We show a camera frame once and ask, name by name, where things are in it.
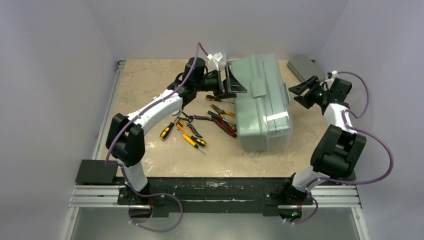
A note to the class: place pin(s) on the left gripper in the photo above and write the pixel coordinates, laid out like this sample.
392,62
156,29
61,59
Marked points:
232,85

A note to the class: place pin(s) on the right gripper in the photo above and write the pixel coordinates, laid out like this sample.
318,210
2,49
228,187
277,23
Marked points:
313,94

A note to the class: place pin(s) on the green plastic tool box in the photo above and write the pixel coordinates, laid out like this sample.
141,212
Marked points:
264,122

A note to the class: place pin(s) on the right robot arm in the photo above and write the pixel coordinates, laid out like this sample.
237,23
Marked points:
340,147

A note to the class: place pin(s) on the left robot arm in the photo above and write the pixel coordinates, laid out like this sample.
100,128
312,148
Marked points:
126,136

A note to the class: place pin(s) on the grey sharpening stone block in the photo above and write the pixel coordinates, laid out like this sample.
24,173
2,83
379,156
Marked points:
304,68

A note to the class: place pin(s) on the yellow needle nose pliers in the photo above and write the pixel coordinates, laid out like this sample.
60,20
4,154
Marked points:
222,112

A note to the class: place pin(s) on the small black hammer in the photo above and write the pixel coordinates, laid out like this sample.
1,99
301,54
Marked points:
230,123

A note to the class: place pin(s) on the red black utility knife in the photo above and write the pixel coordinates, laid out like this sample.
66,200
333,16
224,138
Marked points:
225,127

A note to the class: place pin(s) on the yellow black utility knife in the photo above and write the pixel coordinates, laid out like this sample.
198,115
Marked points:
194,140

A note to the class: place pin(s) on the yellow precision screwdriver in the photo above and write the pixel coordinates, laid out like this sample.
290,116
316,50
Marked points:
198,148

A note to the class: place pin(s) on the long black yellow screwdriver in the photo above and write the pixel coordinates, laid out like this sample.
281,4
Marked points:
166,131

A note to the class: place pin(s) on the right black corner block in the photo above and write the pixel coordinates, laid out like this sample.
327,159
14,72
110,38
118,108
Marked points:
344,174

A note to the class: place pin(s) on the black corner block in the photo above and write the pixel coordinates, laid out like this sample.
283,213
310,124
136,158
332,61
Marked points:
344,174
96,172

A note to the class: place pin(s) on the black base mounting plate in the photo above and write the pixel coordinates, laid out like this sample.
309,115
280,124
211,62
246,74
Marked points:
217,195

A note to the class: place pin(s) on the left black corner block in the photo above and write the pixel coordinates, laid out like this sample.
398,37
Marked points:
96,172

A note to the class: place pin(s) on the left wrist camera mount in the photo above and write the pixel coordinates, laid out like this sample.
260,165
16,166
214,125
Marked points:
217,59

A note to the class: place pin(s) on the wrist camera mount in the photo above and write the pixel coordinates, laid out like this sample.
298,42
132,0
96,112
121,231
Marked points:
332,74
217,59

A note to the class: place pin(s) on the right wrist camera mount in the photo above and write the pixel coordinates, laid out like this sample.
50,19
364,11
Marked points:
332,74

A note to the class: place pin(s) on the black wire stripper pliers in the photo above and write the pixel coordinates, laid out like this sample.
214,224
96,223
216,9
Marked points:
187,120

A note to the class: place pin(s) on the aluminium rail frame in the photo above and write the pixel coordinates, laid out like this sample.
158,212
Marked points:
336,196

